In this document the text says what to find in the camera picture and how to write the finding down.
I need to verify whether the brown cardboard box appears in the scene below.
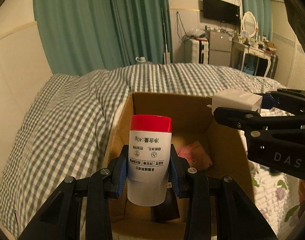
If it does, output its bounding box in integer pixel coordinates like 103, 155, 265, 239
102, 93, 254, 239

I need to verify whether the black wall television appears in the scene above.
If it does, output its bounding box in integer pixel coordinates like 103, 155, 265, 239
202, 0, 240, 27

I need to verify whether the teal curtain at right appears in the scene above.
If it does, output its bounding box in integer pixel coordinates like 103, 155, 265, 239
242, 0, 272, 40

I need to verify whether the floral white bedsheet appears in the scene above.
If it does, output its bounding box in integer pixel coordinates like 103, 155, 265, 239
238, 109, 305, 235

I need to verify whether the grey checked duvet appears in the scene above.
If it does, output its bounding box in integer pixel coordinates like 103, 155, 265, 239
0, 63, 281, 237

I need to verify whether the silver small fridge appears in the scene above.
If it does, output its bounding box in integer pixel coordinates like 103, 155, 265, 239
208, 31, 232, 67

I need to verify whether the pink packet in box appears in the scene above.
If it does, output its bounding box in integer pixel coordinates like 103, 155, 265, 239
178, 141, 213, 171

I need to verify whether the oval white vanity mirror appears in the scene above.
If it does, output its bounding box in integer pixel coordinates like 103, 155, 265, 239
241, 11, 258, 38

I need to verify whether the white cup behind bed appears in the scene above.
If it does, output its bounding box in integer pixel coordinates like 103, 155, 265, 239
135, 57, 146, 63

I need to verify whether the white bottle with red cap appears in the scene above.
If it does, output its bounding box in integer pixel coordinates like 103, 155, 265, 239
127, 114, 172, 207

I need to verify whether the white dressing table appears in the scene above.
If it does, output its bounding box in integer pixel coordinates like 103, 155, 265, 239
230, 41, 278, 79

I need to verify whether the white suitcase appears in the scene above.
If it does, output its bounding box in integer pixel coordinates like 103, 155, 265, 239
185, 38, 209, 64

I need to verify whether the white mop by curtain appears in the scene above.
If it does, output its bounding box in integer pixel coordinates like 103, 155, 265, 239
161, 8, 171, 64

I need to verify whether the white rectangular box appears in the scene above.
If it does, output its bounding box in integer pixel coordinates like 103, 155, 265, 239
208, 88, 263, 114

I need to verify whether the teal curtain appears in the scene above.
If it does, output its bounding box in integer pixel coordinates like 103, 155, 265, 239
33, 0, 171, 75
242, 0, 272, 40

